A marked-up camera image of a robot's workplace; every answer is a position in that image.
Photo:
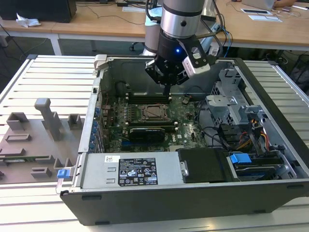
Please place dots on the grey laptop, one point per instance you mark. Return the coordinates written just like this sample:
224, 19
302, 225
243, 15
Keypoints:
258, 3

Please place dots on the black and silver PC case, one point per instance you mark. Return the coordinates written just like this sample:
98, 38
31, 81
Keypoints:
169, 205

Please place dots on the CPU socket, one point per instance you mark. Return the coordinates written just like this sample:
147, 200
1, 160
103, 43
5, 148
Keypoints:
171, 118

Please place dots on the black equipment box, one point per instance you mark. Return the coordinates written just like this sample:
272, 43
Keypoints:
36, 9

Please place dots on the silver finned chipset heatsink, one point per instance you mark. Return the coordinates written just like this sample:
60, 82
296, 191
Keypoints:
174, 148

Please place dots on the crumpled white paper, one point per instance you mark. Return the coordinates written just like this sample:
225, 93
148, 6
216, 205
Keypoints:
26, 21

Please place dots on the wooden desk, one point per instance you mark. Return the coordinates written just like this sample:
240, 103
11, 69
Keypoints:
253, 31
96, 26

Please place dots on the black graphics card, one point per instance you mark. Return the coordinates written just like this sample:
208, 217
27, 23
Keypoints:
147, 135

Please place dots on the silver power supply unit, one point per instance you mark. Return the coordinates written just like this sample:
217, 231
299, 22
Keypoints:
96, 169

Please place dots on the RAM slot with white clips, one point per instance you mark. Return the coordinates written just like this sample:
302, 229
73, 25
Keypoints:
152, 123
149, 98
171, 127
144, 94

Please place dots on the grey plastic case latch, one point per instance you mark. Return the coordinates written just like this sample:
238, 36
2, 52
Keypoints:
100, 60

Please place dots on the grey parts rack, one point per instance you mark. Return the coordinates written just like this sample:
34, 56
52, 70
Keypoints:
36, 145

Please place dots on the blue plastic case latch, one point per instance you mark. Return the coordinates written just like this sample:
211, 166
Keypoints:
63, 174

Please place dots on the black plastic drive cover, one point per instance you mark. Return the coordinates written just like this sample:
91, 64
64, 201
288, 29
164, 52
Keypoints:
205, 164

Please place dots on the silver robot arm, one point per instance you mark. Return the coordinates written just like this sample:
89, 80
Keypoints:
181, 24

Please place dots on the person's bare forearm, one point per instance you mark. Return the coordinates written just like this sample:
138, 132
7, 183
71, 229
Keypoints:
286, 2

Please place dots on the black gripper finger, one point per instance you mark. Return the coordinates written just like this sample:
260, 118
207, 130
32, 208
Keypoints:
150, 68
182, 78

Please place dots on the blue plastic drive latch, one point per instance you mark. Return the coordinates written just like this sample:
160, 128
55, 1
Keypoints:
240, 160

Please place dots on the silver metal disk cage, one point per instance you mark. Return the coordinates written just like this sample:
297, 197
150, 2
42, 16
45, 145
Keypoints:
227, 79

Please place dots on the blue expansion slot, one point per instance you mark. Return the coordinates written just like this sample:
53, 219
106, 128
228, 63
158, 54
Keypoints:
126, 144

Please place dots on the round coin battery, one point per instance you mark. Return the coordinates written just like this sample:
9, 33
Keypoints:
185, 101

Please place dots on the white paper sheet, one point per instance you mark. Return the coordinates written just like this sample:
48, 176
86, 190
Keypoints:
265, 18

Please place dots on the green motherboard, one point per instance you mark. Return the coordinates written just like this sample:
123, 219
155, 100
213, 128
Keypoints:
188, 125

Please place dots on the silver square CPU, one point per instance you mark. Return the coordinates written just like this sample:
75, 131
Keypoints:
154, 111

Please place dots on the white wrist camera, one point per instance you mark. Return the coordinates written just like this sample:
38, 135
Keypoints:
196, 70

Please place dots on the silver metal bracket plate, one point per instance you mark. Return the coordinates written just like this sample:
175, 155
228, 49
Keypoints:
217, 106

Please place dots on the black hard disk drive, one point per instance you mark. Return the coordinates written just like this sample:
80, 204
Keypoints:
256, 172

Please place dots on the green RAM stick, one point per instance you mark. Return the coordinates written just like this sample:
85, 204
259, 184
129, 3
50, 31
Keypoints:
26, 159

